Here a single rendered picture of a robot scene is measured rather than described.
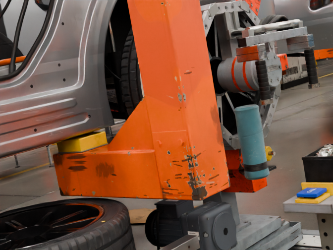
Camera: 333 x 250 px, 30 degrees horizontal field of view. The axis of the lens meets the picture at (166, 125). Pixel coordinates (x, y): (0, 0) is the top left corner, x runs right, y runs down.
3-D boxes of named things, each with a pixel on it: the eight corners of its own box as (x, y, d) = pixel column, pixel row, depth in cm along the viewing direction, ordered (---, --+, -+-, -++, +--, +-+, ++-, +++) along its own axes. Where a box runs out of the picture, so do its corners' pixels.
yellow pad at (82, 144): (84, 145, 241) (82, 132, 240) (109, 144, 231) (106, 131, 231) (57, 154, 231) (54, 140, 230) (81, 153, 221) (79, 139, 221)
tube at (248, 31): (232, 40, 232) (227, 12, 231) (276, 32, 220) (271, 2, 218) (203, 45, 219) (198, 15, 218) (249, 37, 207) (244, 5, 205)
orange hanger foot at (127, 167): (91, 184, 245) (75, 97, 241) (194, 185, 210) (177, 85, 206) (59, 196, 233) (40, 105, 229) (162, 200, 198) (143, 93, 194)
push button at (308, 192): (307, 193, 199) (306, 187, 198) (327, 194, 194) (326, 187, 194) (297, 200, 193) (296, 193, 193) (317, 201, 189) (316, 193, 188)
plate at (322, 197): (307, 195, 199) (306, 192, 199) (330, 196, 194) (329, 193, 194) (295, 203, 193) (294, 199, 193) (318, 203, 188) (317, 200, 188)
